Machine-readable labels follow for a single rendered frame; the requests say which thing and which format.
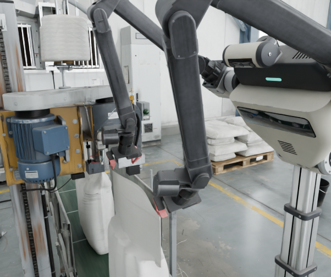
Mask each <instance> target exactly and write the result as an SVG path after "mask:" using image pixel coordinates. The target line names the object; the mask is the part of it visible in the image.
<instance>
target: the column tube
mask: <svg viewBox="0 0 331 277"><path fill-rule="evenodd" d="M0 14H5V21H6V26H7V31H3V38H4V45H5V53H6V57H7V66H8V71H9V78H10V86H11V91H12V92H23V91H26V85H25V77H24V69H23V61H22V56H21V48H20V41H19V33H18V25H17V20H16V12H15V5H14V3H4V2H0ZM5 93H7V92H6V87H5V80H4V72H3V65H2V60H1V52H0V112H3V111H9V110H5V109H4V103H3V97H2V95H3V94H5ZM25 184H26V189H27V190H28V189H37V188H40V186H39V184H31V183H27V182H26V183H25ZM9 191H10V197H11V202H12V208H13V214H14V221H15V227H16V234H17V238H18V244H19V251H20V257H21V263H22V268H23V274H24V277H35V272H34V266H33V261H32V254H31V248H30V240H29V234H28V229H27V222H26V215H25V209H24V202H23V194H22V192H20V191H21V184H15V185H11V186H9ZM27 200H28V204H29V210H30V218H31V225H32V232H33V237H34V243H35V251H36V258H37V266H38V272H39V277H52V274H51V266H50V261H49V254H48V246H47V238H46V230H45V222H44V217H43V209H42V202H41V194H40V190H35V191H28V192H27Z"/></svg>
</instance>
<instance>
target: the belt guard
mask: <svg viewBox="0 0 331 277"><path fill-rule="evenodd" d="M71 88H75V89H69V90H60V89H50V90H37V91H23V92H11V93H5V94H3V95H2V97H3V103H4V109H5V110H39V109H48V108H54V107H59V106H65V105H69V104H74V103H80V102H86V101H91V100H96V99H101V98H107V97H112V96H113V95H112V92H111V88H110V86H109V85H98V86H87V87H71Z"/></svg>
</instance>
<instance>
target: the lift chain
mask: <svg viewBox="0 0 331 277"><path fill-rule="evenodd" d="M0 30H1V32H0V35H2V36H0V39H2V40H3V41H1V40H0V52H5V45H4V38H3V31H2V28H1V27H0ZM1 43H3V45H1ZM1 48H4V49H1ZM2 56H5V57H2ZM1 60H2V65H3V72H4V80H5V87H6V92H7V93H11V92H12V91H11V86H10V78H5V77H6V76H8V77H9V71H8V66H4V64H6V65H7V57H6V53H1ZM3 60H6V62H3ZM5 69H7V70H5ZM5 73H7V74H5ZM6 81H9V82H6ZM6 85H9V86H6ZM8 88H9V89H10V90H7V89H8ZM22 186H24V187H22ZM21 190H26V184H25V183H24V184H22V183H21ZM23 193H25V194H23ZM22 194H23V202H24V209H25V215H26V222H27V229H28V234H29V240H30V248H31V254H32V261H33V266H34V272H35V277H37V276H38V277H39V272H38V266H37V258H36V251H35V243H34V237H33V232H32V225H31V218H30V210H29V204H28V200H25V199H27V192H22ZM24 196H26V197H24ZM26 202H27V203H26ZM26 206H27V207H26ZM26 209H27V210H26ZM26 212H28V213H26ZM27 215H29V216H27ZM27 218H29V219H27ZM28 221H30V222H28ZM29 224H30V225H29ZM30 230H31V231H30ZM31 233H32V234H31ZM31 236H32V237H31ZM32 239H33V240H32ZM32 242H33V243H32ZM32 248H33V249H32ZM33 251H34V252H33ZM33 254H34V255H33ZM33 257H34V258H33ZM34 260H35V261H34ZM35 265H36V266H35ZM35 268H36V269H35ZM36 271H37V272H36Z"/></svg>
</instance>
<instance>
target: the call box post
mask: <svg viewBox="0 0 331 277"><path fill-rule="evenodd" d="M169 269H170V275H171V276H172V277H176V211H174V212H171V213H170V214H169Z"/></svg>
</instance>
